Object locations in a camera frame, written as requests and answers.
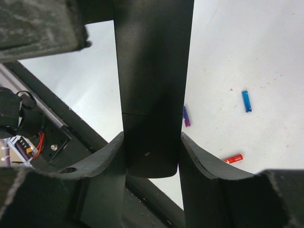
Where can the red battery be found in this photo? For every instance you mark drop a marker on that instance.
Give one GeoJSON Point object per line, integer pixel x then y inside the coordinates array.
{"type": "Point", "coordinates": [233, 159]}

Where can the purple battery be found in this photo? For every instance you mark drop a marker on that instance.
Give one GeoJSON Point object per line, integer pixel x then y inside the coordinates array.
{"type": "Point", "coordinates": [186, 118]}

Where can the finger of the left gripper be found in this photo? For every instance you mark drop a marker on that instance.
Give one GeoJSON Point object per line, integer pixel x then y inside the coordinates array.
{"type": "Point", "coordinates": [37, 28]}

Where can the aluminium cross rail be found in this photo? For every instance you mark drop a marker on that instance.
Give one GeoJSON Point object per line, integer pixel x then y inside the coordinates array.
{"type": "Point", "coordinates": [31, 99]}

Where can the blue battery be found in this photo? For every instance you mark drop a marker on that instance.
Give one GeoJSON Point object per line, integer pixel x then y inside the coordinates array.
{"type": "Point", "coordinates": [246, 101]}

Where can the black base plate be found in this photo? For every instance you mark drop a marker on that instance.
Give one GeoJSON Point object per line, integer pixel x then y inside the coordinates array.
{"type": "Point", "coordinates": [66, 146]}

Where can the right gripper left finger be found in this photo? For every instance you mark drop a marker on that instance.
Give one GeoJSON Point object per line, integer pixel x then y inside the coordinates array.
{"type": "Point", "coordinates": [88, 194]}

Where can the black remote control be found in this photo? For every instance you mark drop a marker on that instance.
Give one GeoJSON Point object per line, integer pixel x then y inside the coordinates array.
{"type": "Point", "coordinates": [152, 40]}

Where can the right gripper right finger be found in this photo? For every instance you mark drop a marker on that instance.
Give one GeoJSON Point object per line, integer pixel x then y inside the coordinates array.
{"type": "Point", "coordinates": [218, 195]}

